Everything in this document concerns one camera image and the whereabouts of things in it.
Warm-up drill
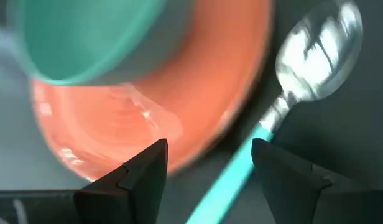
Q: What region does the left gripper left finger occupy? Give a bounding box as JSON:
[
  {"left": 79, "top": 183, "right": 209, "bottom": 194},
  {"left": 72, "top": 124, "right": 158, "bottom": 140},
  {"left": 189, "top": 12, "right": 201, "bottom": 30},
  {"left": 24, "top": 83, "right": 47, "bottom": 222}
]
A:
[{"left": 0, "top": 138, "right": 169, "bottom": 224}]

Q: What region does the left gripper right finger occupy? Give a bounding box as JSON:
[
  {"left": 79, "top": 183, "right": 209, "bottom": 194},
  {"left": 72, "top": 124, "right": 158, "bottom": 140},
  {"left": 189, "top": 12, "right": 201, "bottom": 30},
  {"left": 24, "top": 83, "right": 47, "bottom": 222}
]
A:
[{"left": 251, "top": 138, "right": 383, "bottom": 224}]

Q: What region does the red round plate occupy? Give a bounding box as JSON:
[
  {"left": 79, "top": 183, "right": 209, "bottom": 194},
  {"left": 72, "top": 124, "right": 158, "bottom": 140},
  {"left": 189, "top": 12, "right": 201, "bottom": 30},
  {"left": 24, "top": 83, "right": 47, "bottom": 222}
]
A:
[{"left": 29, "top": 0, "right": 275, "bottom": 184}]

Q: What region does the teal handled metal spoon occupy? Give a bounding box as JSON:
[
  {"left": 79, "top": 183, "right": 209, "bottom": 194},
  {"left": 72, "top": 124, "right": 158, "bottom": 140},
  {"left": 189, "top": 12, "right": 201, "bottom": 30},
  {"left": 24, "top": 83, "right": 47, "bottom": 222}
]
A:
[{"left": 184, "top": 0, "right": 365, "bottom": 224}]

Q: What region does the teal green bowl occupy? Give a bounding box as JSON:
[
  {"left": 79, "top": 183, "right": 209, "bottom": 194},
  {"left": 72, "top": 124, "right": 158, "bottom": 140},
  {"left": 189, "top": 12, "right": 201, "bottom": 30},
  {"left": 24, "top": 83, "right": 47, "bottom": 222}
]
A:
[{"left": 6, "top": 0, "right": 198, "bottom": 87}]

